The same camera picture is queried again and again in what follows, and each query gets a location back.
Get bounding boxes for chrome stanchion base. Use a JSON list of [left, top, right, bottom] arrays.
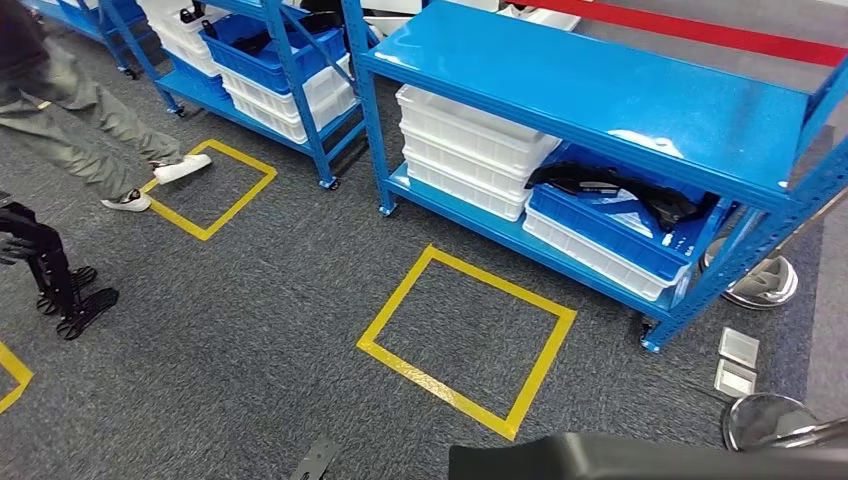
[[720, 393, 848, 454]]

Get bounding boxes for blue metal rack with worktop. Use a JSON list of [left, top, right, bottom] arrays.
[[341, 0, 848, 354]]

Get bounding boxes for red barrier belt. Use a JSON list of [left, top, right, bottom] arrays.
[[510, 0, 848, 69]]

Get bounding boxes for white car body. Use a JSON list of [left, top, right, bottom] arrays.
[[360, 0, 584, 33]]

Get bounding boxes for black robot body part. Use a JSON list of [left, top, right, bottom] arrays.
[[289, 437, 339, 480]]

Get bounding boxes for person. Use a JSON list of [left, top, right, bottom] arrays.
[[0, 0, 215, 213]]

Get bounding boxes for black car trim parts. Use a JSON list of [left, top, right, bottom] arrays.
[[228, 9, 346, 58]]

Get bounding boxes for yellow floor tape square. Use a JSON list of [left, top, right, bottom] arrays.
[[0, 341, 34, 415], [356, 244, 578, 443], [140, 138, 279, 242]]

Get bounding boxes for square silver floor outlet plate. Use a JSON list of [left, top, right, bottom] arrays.
[[718, 327, 761, 370], [713, 359, 758, 400]]

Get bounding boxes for black plastic licence plate bracket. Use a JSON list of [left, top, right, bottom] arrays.
[[448, 432, 848, 480]]

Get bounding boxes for blue metal storage rack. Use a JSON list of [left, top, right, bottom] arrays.
[[66, 0, 369, 191]]

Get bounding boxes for stanchion with grey domed base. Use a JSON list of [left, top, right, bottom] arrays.
[[698, 188, 848, 311]]

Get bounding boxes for black curved car trim part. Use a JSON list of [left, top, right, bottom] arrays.
[[525, 160, 720, 233]]

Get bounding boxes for black legged machine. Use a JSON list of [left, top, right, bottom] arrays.
[[0, 192, 121, 342]]

